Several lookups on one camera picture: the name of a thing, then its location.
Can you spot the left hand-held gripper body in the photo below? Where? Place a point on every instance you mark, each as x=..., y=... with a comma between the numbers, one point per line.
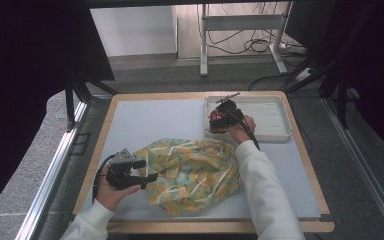
x=121, y=170

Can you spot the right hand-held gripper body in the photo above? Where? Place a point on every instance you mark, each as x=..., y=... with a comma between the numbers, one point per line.
x=228, y=111

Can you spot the person's left hand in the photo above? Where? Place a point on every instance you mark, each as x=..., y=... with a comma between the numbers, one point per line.
x=111, y=195

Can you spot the small red object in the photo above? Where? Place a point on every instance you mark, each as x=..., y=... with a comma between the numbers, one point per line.
x=214, y=116

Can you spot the person's right hand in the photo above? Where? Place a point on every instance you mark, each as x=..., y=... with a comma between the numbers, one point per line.
x=241, y=130

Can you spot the black metal stand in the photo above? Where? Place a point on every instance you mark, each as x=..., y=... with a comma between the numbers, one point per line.
x=336, y=86
x=75, y=96

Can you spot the light grey table mat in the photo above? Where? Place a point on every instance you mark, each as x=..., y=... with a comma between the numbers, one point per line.
x=166, y=120

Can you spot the white metal desk frame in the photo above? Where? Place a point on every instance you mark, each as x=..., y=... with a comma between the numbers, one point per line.
x=240, y=22

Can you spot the black curtain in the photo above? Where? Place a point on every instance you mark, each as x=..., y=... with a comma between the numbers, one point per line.
x=23, y=83
x=376, y=66

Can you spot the white plastic tray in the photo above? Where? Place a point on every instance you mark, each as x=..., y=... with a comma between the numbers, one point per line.
x=273, y=123

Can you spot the green yellow floral cloth bag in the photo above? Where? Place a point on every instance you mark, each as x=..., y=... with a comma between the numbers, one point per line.
x=190, y=176

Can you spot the white power strip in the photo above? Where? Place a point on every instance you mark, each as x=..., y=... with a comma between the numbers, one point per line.
x=304, y=75

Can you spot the aluminium rail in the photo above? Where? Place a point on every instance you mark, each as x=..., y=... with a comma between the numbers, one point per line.
x=366, y=173
x=51, y=170

